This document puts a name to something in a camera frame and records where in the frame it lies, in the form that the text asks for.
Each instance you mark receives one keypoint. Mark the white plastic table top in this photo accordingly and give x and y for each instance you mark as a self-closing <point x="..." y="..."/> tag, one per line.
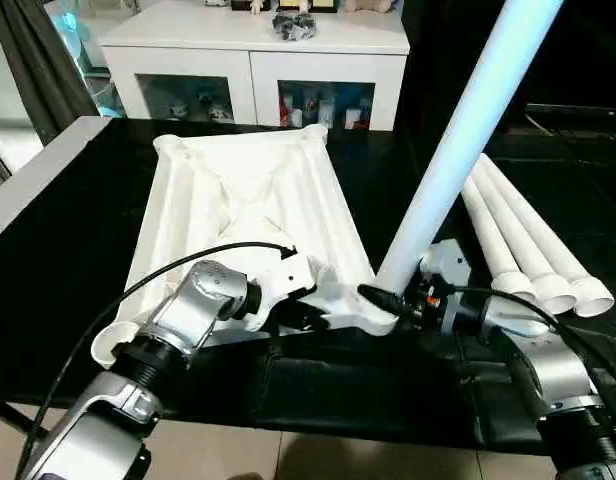
<point x="258" y="200"/>

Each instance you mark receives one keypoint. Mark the white plastic table leg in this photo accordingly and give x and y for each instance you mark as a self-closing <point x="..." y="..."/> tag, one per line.
<point x="458" y="140"/>
<point x="493" y="240"/>
<point x="523" y="245"/>
<point x="553" y="245"/>

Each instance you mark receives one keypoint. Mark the black work mat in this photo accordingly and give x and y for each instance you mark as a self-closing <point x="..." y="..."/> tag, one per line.
<point x="78" y="270"/>

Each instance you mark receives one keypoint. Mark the black metal bar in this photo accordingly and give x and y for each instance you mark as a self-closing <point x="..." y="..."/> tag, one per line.
<point x="578" y="108"/>

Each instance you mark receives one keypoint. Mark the white glass-door cabinet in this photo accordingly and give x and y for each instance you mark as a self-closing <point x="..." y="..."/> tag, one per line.
<point x="248" y="55"/>

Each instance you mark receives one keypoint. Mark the crumpled silver object on cabinet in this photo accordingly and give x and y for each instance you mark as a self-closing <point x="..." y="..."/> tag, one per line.
<point x="294" y="25"/>

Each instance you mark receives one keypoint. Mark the dark grey curtain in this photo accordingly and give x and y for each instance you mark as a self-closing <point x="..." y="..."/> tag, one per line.
<point x="43" y="60"/>

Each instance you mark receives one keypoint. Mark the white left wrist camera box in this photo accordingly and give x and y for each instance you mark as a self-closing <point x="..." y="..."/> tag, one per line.
<point x="283" y="280"/>

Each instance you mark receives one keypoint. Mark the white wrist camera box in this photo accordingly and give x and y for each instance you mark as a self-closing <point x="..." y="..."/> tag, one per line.
<point x="283" y="280"/>
<point x="446" y="265"/>

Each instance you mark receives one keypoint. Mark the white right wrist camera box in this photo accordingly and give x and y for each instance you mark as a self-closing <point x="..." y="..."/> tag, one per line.
<point x="446" y="265"/>

